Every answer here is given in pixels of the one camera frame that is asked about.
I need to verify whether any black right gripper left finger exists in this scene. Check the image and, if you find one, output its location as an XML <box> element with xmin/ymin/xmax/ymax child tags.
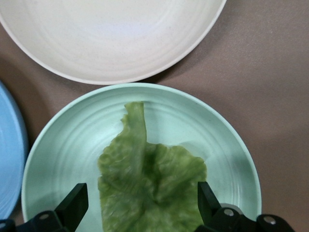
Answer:
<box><xmin>0</xmin><ymin>183</ymin><xmax>89</xmax><ymax>232</ymax></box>

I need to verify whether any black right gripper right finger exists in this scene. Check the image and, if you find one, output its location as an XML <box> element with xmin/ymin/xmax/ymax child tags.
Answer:
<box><xmin>194</xmin><ymin>181</ymin><xmax>296</xmax><ymax>232</ymax></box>

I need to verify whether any green lettuce leaf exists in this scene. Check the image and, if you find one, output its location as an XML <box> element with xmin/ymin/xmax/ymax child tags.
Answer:
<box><xmin>97</xmin><ymin>101</ymin><xmax>209</xmax><ymax>232</ymax></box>

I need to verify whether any light green round plate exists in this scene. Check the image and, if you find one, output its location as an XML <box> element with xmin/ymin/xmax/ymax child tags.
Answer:
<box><xmin>21</xmin><ymin>82</ymin><xmax>263</xmax><ymax>232</ymax></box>

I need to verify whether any blue round plate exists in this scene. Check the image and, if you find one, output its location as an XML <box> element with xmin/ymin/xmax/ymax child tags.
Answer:
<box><xmin>0</xmin><ymin>79</ymin><xmax>30</xmax><ymax>219</ymax></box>

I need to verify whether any beige round plate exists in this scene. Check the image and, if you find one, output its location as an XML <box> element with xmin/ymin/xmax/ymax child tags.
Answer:
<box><xmin>0</xmin><ymin>0</ymin><xmax>228</xmax><ymax>86</ymax></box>

